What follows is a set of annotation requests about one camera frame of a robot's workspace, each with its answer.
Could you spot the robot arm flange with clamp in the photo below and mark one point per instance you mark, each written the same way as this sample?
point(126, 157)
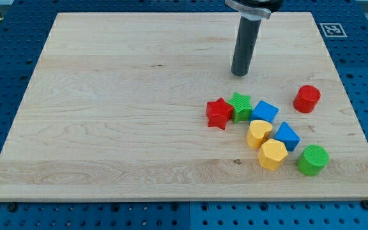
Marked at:
point(255, 9)

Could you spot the red star block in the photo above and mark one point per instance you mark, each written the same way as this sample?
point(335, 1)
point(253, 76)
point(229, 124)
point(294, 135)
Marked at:
point(219, 112)

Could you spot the green star block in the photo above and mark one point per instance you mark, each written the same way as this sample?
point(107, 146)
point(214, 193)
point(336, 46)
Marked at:
point(241, 107)

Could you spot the wooden board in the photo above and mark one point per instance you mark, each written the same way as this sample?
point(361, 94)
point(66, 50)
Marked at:
point(115, 111)

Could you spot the yellow heart block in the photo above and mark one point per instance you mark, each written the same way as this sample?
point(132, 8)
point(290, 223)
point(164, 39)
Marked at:
point(258, 133)

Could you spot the blue cube block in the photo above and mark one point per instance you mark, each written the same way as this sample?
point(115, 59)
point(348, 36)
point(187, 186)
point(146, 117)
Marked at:
point(264, 111)

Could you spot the yellow hexagon block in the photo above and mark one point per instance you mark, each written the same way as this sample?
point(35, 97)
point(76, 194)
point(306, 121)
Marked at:
point(272, 154)

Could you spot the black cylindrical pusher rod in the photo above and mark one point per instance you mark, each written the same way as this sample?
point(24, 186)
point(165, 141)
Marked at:
point(245, 43)

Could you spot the blue triangle block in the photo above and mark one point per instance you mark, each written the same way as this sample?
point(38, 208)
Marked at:
point(288, 136)

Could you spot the red cylinder block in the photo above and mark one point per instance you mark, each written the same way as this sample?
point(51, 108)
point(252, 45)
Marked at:
point(306, 98)

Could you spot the green cylinder block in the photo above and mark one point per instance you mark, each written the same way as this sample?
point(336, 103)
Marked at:
point(313, 159)

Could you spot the white fiducial marker tag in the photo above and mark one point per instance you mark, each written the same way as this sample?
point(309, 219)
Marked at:
point(333, 30)

